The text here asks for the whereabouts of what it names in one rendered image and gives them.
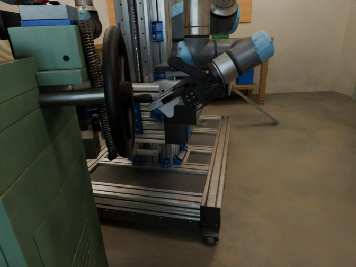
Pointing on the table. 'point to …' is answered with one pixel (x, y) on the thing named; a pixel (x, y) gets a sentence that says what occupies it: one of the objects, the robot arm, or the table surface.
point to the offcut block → (5, 51)
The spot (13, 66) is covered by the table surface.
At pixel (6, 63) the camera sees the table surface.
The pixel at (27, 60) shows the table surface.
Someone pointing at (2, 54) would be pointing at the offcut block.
